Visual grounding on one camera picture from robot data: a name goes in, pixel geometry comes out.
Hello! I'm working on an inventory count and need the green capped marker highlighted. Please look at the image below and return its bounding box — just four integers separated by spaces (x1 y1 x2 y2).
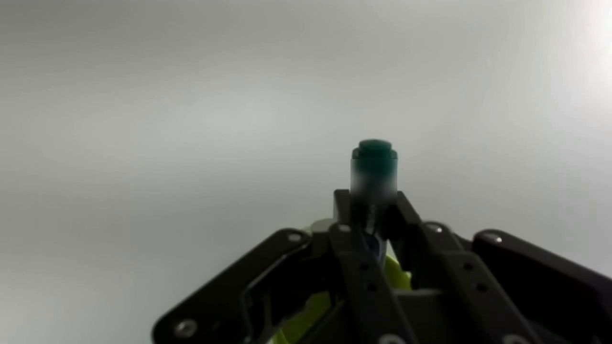
350 138 400 264

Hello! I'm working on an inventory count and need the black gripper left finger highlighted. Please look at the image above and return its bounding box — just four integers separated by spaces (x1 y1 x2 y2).
151 188 417 344

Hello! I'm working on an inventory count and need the lime green printed mug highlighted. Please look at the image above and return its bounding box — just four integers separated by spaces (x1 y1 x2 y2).
266 218 415 344

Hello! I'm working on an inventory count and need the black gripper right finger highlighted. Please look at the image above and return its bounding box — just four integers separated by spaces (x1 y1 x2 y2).
381 189 612 344

